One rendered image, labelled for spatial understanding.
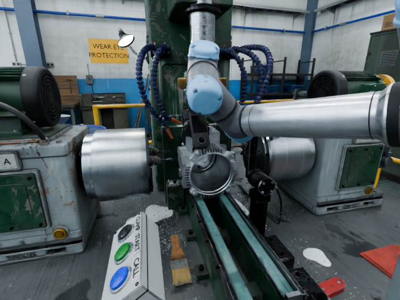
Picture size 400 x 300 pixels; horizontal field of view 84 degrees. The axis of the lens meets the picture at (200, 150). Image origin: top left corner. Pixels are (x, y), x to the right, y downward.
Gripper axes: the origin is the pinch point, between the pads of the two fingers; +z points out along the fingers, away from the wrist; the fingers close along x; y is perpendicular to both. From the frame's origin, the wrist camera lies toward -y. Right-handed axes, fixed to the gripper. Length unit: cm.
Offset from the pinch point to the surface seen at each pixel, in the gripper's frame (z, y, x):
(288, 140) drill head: -3.5, -1.0, -35.5
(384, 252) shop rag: 10, -40, -55
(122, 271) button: -22, -41, 19
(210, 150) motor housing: -1.4, -1.5, -5.7
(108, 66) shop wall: 208, 468, 91
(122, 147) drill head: -3.9, 0.4, 22.7
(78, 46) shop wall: 170, 485, 145
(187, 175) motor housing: 5.0, -6.1, 2.4
